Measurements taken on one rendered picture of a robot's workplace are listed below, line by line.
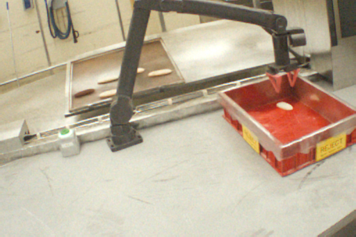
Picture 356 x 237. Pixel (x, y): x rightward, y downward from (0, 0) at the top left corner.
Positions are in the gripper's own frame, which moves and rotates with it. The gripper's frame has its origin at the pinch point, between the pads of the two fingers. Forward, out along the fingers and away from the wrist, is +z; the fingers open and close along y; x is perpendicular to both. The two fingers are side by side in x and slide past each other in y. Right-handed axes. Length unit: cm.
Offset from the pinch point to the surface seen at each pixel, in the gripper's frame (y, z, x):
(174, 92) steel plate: -22, 9, 49
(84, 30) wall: 15, 27, 404
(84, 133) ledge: -67, 5, 33
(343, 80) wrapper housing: 29.1, 4.5, -6.7
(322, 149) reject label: -16.0, 4.2, -36.1
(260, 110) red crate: -8.5, 8.0, 5.5
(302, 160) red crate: -22.7, 5.5, -33.7
